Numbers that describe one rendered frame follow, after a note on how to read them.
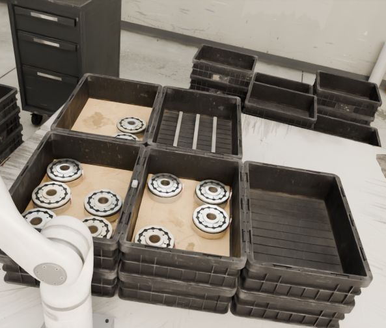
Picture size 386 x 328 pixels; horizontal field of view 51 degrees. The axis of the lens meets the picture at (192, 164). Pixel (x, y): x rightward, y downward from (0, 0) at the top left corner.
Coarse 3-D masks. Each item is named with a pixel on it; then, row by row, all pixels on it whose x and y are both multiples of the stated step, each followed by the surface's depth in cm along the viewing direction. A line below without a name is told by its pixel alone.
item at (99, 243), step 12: (48, 132) 122; (60, 132) 123; (120, 144) 123; (132, 144) 123; (36, 156) 113; (24, 168) 108; (132, 180) 110; (12, 192) 101; (132, 192) 107; (120, 216) 99; (36, 228) 93; (120, 228) 96; (96, 240) 92; (108, 240) 93
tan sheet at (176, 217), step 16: (144, 192) 122; (192, 192) 125; (144, 208) 116; (160, 208) 117; (176, 208) 118; (192, 208) 119; (224, 208) 121; (144, 224) 112; (160, 224) 112; (176, 224) 113; (192, 240) 109; (208, 240) 110; (224, 240) 111
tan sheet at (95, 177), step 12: (84, 168) 127; (96, 168) 127; (108, 168) 128; (84, 180) 122; (96, 180) 123; (108, 180) 124; (120, 180) 124; (72, 192) 118; (84, 192) 118; (120, 192) 120; (72, 204) 114; (72, 216) 110; (84, 216) 111
